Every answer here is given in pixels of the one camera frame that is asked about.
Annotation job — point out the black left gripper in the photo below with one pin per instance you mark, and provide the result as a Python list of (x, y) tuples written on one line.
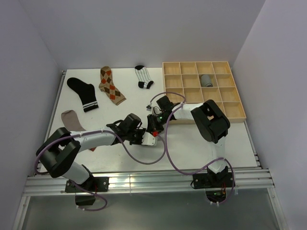
[(141, 131)]

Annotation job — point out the black box under rail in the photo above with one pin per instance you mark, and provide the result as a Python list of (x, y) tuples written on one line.
[(84, 200)]

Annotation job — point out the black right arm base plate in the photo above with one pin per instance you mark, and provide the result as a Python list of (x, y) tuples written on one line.
[(210, 180)]

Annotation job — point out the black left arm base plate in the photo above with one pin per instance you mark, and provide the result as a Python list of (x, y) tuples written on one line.
[(93, 185)]

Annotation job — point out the black sock white stripes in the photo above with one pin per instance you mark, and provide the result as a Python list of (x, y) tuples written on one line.
[(86, 93)]

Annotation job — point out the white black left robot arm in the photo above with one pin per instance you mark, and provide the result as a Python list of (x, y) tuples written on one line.
[(59, 151)]

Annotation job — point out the white sock black toe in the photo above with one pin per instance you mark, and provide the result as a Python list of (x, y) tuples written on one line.
[(144, 79)]

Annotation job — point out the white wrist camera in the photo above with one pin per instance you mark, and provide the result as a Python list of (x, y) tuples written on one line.
[(151, 108), (148, 140)]

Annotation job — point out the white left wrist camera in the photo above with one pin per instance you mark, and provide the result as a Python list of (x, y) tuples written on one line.
[(148, 140)]

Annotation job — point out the aluminium table edge rail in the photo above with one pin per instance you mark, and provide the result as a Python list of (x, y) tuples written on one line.
[(146, 182)]

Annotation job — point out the wooden compartment tray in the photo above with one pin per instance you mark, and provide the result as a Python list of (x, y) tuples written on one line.
[(182, 80)]

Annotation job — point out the grey sock with black stripes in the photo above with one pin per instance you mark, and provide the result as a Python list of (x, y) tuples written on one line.
[(206, 81)]

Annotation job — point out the taupe sock red stripes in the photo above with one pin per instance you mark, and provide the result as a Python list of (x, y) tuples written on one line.
[(71, 121)]

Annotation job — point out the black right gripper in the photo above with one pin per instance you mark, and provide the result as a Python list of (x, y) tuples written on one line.
[(152, 126)]

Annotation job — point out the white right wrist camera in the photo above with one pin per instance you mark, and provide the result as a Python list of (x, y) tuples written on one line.
[(151, 108)]

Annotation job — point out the brown orange argyle sock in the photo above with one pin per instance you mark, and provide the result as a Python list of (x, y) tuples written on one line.
[(107, 86)]

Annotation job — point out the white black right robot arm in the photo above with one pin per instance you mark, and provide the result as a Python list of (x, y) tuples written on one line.
[(211, 122)]

